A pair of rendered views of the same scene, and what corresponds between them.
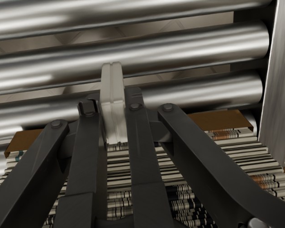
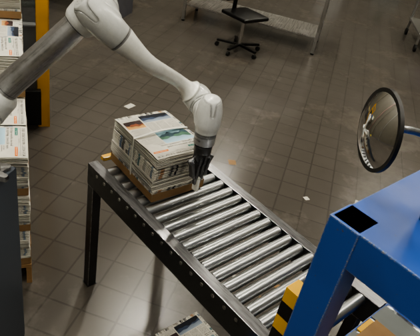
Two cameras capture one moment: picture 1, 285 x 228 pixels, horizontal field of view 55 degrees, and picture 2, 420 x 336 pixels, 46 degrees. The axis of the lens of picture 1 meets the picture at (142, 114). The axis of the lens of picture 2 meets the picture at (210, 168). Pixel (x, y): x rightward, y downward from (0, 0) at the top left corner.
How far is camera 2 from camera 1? 200 cm
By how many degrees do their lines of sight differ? 42
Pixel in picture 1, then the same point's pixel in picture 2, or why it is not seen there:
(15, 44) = not seen: hidden behind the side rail
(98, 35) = (161, 295)
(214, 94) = (159, 205)
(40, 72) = (203, 199)
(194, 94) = (164, 203)
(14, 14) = (213, 206)
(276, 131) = (132, 201)
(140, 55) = (184, 207)
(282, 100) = (138, 208)
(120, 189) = (183, 173)
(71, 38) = (177, 288)
